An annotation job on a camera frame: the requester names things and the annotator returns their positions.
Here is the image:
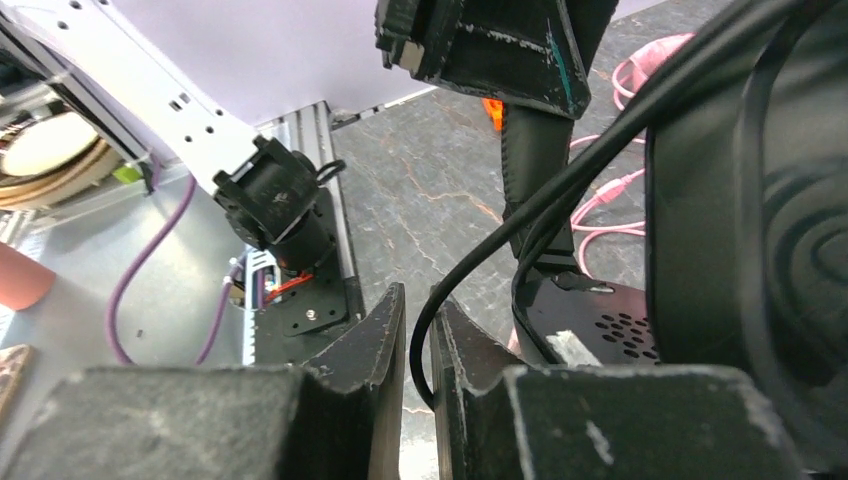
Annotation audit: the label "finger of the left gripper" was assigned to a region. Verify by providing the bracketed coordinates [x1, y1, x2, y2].
[375, 0, 617, 120]

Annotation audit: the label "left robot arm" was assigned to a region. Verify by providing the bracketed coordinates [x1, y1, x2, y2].
[1, 1, 616, 479]

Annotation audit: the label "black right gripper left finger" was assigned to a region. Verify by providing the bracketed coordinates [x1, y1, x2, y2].
[4, 283, 406, 479]

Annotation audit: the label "black headphone cable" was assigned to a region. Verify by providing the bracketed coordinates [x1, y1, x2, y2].
[408, 0, 810, 411]

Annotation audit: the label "pink headphone cable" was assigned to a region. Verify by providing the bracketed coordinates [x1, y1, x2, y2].
[506, 33, 697, 352]

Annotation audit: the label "orange plastic piece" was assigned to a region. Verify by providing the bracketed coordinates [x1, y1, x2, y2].
[482, 98, 504, 132]

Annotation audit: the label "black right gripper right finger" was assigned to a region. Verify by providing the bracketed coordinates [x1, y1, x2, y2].
[430, 301, 805, 479]

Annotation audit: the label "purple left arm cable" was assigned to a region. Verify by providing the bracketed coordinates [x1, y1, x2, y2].
[104, 175, 243, 367]

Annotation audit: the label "black headphones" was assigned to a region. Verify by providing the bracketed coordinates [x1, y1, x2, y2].
[599, 1, 847, 477]

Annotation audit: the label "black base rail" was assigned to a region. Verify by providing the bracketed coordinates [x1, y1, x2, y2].
[241, 99, 366, 367]

